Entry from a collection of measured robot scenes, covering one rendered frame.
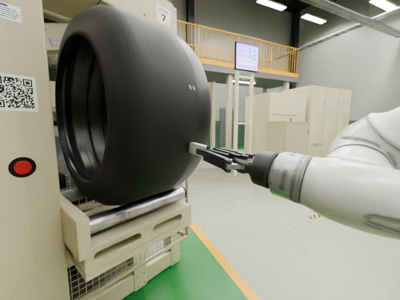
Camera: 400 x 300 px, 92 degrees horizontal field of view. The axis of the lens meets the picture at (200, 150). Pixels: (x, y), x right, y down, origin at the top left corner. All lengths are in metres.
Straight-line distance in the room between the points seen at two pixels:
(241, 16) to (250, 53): 8.55
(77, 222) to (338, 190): 0.49
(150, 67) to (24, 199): 0.41
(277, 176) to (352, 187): 0.11
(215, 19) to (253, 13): 2.62
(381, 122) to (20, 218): 0.75
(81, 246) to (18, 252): 0.15
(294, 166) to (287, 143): 4.63
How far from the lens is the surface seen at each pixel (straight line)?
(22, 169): 0.58
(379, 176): 0.36
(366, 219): 0.36
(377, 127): 0.46
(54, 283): 0.70
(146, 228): 0.63
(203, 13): 12.01
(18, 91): 0.58
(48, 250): 0.65
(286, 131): 4.95
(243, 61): 4.62
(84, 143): 0.96
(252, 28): 13.51
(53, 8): 1.17
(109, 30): 0.54
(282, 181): 0.37
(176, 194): 0.71
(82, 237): 0.53
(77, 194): 0.84
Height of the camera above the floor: 1.15
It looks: 7 degrees down
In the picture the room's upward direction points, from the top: straight up
